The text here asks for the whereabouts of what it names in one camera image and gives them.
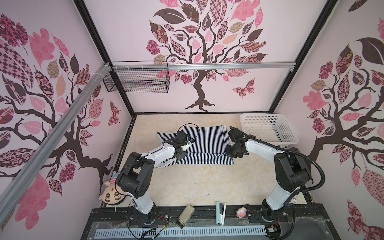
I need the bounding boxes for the blue white striped tank top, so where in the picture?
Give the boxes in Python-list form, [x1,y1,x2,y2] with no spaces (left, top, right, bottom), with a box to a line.
[160,125,234,168]

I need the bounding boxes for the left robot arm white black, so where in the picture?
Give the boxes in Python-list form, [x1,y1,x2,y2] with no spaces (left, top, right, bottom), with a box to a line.
[115,141,192,224]

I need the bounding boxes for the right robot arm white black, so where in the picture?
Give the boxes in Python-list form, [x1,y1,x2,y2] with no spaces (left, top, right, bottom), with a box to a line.
[225,127,312,222]

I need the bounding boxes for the white plastic laundry basket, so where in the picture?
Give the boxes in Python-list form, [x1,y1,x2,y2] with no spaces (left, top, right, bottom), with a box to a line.
[240,114,300,147]

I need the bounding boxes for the tan rectangular box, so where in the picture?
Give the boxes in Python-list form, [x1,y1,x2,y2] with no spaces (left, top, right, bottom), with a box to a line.
[176,204,195,229]

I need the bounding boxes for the white stapler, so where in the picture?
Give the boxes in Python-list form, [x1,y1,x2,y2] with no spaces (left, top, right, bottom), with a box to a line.
[216,202,227,226]

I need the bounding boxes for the pink white small toy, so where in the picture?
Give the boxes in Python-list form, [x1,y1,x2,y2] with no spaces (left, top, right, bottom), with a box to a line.
[236,207,247,219]

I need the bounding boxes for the cartoon doll head toy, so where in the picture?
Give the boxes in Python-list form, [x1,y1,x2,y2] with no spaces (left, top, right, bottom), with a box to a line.
[99,172,126,206]

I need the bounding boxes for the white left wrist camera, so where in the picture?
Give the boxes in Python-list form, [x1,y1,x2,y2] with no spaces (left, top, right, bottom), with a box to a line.
[181,138,195,152]

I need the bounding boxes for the black left camera cable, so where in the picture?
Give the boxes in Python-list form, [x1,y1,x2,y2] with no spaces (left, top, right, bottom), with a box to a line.
[176,122,201,142]

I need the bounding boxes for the black corrugated cable conduit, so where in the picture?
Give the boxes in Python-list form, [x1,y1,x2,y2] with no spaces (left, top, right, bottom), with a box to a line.
[229,126,326,205]

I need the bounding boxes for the white slotted cable duct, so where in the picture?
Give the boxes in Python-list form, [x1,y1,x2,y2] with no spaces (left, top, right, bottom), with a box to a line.
[94,226,267,240]

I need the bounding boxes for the black wire basket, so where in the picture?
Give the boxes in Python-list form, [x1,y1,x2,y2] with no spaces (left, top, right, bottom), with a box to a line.
[103,60,171,94]

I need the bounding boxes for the aluminium rail back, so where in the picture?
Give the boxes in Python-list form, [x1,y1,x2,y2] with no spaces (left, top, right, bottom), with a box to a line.
[113,62,296,71]

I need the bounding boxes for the aluminium rail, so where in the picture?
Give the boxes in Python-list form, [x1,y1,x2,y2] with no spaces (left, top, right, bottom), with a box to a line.
[1,63,111,224]
[113,62,296,71]

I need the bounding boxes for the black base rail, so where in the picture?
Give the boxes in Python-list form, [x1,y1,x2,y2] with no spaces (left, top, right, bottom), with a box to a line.
[81,204,340,240]

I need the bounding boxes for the black corner frame post left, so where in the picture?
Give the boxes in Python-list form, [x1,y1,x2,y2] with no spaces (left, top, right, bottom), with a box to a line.
[73,0,136,118]

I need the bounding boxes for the black corner frame post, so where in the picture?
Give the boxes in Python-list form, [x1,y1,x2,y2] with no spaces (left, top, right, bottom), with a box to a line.
[267,0,339,114]
[73,0,136,118]

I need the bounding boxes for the black corner frame post right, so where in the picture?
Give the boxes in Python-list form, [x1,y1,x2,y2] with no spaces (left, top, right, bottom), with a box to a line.
[267,0,339,114]

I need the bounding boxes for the aluminium rail left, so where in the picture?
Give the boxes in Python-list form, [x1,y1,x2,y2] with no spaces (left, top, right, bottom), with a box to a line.
[1,63,111,224]

